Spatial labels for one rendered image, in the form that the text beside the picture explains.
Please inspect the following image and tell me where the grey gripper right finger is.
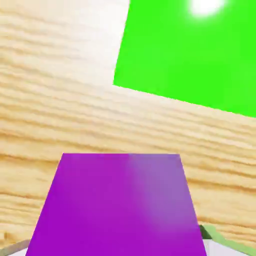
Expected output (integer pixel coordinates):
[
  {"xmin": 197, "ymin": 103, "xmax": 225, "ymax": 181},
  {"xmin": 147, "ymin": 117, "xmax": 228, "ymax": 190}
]
[{"xmin": 198, "ymin": 224, "xmax": 253, "ymax": 256}]

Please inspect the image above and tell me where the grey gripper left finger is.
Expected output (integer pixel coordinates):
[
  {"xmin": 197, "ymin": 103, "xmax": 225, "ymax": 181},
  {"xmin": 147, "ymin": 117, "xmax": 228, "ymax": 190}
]
[{"xmin": 1, "ymin": 239, "xmax": 32, "ymax": 256}]

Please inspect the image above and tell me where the small purple cube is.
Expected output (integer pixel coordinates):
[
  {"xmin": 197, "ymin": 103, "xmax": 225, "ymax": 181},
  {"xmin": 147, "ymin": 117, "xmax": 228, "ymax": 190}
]
[{"xmin": 25, "ymin": 152, "xmax": 208, "ymax": 256}]

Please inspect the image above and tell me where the large green box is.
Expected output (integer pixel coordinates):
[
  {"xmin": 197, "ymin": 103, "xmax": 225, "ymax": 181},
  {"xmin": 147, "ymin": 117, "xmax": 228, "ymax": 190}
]
[{"xmin": 112, "ymin": 0, "xmax": 256, "ymax": 119}]

